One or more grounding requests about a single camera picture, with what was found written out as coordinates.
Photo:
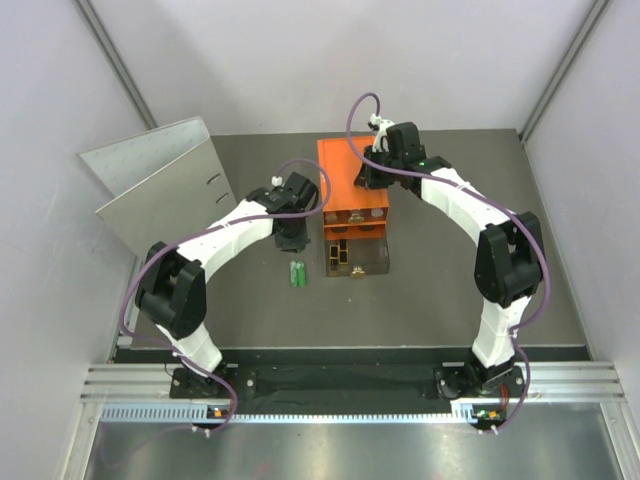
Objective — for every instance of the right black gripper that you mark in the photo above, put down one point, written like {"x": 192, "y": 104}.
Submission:
{"x": 368, "y": 180}

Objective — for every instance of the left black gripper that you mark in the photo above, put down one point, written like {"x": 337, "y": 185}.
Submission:
{"x": 293, "y": 244}

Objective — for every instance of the gold black compact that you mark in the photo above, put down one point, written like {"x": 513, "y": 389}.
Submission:
{"x": 343, "y": 252}
{"x": 334, "y": 254}

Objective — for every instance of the orange drawer box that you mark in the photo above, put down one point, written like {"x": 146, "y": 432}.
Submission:
{"x": 342, "y": 166}

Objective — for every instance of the clear acrylic drawer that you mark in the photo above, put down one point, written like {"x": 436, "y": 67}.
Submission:
{"x": 362, "y": 216}

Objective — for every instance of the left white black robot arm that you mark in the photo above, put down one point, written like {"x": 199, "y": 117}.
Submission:
{"x": 172, "y": 291}

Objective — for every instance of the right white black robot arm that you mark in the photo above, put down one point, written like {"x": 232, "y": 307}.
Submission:
{"x": 510, "y": 263}

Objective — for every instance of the green lipstick tube left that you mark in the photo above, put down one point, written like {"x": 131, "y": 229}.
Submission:
{"x": 293, "y": 274}

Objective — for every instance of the green lipstick tube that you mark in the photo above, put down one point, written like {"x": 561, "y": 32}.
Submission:
{"x": 293, "y": 274}
{"x": 301, "y": 274}

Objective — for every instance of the green lipstick tube right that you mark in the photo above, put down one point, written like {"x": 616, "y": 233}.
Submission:
{"x": 301, "y": 274}

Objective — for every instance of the grey metal panel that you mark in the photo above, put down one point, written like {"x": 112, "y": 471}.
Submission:
{"x": 166, "y": 183}

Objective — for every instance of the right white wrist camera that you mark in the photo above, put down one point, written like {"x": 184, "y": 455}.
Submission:
{"x": 380, "y": 126}

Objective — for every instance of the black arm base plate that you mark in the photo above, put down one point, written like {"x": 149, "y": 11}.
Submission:
{"x": 303, "y": 384}

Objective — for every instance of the slotted grey cable duct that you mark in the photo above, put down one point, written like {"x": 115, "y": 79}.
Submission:
{"x": 203, "y": 414}

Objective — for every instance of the aluminium frame rail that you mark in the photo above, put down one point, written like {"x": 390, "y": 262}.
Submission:
{"x": 552, "y": 382}

